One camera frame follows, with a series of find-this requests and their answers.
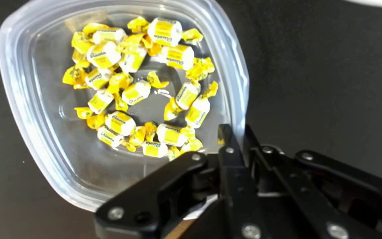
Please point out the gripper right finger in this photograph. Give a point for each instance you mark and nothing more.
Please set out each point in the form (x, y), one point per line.
(323, 186)

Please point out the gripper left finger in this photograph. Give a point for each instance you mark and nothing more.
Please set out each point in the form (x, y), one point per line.
(164, 189)

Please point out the clear plastic lunchbox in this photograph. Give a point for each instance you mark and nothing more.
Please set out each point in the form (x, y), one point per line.
(45, 109)

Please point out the white bowl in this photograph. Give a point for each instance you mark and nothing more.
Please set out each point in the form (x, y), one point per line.
(376, 2)

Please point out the yellow wrapped candy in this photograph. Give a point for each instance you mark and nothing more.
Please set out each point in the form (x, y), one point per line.
(120, 123)
(154, 149)
(164, 31)
(104, 54)
(100, 101)
(177, 56)
(187, 95)
(97, 79)
(133, 59)
(197, 113)
(109, 35)
(78, 59)
(136, 93)
(109, 136)
(172, 134)

